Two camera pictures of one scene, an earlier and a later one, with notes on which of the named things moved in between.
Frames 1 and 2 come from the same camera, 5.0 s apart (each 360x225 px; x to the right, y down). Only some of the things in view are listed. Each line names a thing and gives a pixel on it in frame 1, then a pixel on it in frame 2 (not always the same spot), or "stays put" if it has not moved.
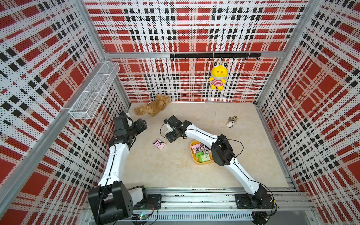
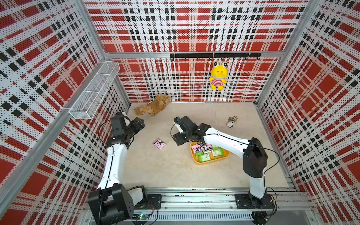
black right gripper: x=170 y=137 → x=177 y=138
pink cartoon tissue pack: x=159 y=144 stays put
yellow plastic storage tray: x=196 y=158 stays put
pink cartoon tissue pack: x=206 y=148 stays put
